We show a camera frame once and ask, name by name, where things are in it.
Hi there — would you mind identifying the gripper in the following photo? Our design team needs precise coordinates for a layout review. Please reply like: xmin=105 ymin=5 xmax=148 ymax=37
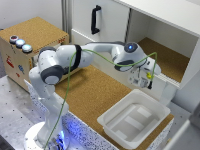
xmin=128 ymin=67 xmax=150 ymax=89

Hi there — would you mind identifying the white cabinet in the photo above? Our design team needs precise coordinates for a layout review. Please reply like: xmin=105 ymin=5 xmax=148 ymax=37
xmin=63 ymin=0 xmax=200 ymax=113

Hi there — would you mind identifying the white plastic box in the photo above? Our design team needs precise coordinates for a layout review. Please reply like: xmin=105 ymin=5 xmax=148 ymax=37
xmin=96 ymin=88 xmax=172 ymax=150

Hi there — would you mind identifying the white sliding door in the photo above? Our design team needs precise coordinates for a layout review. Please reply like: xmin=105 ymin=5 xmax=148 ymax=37
xmin=71 ymin=0 xmax=131 ymax=46

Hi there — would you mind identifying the wooden drawer box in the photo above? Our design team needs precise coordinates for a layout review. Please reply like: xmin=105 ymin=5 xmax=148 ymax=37
xmin=0 ymin=16 xmax=71 ymax=92

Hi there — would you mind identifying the green button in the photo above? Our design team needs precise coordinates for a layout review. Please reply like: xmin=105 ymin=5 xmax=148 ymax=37
xmin=21 ymin=43 xmax=34 ymax=54

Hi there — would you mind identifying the blue button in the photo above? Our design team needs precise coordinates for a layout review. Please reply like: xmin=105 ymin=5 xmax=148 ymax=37
xmin=15 ymin=38 xmax=27 ymax=49

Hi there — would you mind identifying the red button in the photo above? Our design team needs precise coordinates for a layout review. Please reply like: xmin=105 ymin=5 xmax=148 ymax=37
xmin=9 ymin=34 xmax=20 ymax=45

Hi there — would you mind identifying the green cable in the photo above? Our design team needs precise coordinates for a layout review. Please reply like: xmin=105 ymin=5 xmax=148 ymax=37
xmin=42 ymin=48 xmax=159 ymax=150

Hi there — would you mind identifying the black door handle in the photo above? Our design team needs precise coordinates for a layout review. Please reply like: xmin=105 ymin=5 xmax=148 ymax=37
xmin=90 ymin=4 xmax=102 ymax=36

